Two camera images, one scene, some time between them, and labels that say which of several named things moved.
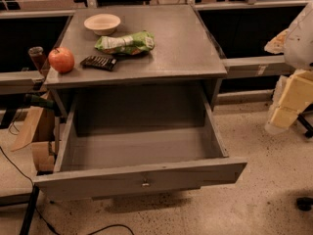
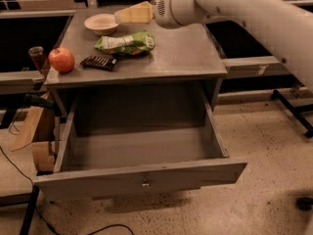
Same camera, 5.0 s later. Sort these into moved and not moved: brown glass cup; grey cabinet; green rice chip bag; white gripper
Moved: white gripper
Not moved: brown glass cup; grey cabinet; green rice chip bag
